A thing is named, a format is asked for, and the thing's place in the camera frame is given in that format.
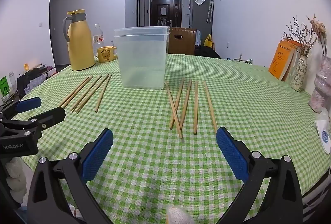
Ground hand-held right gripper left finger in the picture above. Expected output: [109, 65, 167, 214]
[26, 128, 114, 224]

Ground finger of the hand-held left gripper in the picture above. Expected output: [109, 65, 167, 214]
[0, 97, 42, 121]
[4, 107, 66, 136]

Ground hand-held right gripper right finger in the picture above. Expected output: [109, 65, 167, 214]
[216, 126, 303, 224]

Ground clear plastic container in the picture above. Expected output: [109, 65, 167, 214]
[114, 27, 170, 90]

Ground person's left hand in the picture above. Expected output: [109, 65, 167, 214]
[6, 158, 28, 192]

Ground person's right hand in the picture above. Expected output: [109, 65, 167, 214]
[167, 205, 197, 224]

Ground black clothes rack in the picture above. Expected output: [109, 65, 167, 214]
[16, 64, 56, 100]

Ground green sign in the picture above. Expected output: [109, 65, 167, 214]
[0, 76, 10, 98]

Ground green checkered tablecloth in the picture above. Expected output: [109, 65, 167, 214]
[12, 54, 331, 224]

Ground yellow thermos jug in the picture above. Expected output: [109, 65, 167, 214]
[63, 9, 96, 71]

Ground yellow bear mug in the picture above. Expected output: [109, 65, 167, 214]
[97, 46, 118, 63]

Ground white paper bag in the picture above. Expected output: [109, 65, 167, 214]
[315, 110, 331, 155]

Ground clear plastic water bottle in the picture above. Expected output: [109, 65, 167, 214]
[92, 24, 105, 52]

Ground black white striped cloth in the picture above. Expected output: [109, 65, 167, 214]
[302, 188, 331, 217]

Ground floral ceramic vase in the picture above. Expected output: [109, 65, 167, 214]
[290, 55, 308, 92]

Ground black bag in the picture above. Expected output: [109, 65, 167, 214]
[194, 45, 222, 59]

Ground thick orange book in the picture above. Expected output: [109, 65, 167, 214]
[268, 41, 295, 80]

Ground white book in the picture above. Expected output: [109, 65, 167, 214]
[284, 49, 301, 82]

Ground pink speckled vase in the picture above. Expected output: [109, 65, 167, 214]
[309, 54, 331, 114]

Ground yellow tote bag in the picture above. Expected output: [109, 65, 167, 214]
[204, 34, 215, 48]

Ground brown wooden chair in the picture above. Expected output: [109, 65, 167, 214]
[168, 28, 197, 56]

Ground thin orange book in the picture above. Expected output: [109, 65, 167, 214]
[279, 40, 302, 49]

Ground dark dried twigs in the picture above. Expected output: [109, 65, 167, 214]
[282, 16, 319, 57]

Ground grey refrigerator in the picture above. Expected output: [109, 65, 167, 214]
[189, 0, 213, 33]

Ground brown interior door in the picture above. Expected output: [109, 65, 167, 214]
[137, 0, 145, 27]

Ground white folded umbrella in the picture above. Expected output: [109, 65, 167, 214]
[206, 0, 215, 24]

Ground dark entrance door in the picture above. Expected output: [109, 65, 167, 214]
[150, 0, 182, 28]

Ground metal frame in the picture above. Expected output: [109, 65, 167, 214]
[232, 53, 254, 65]

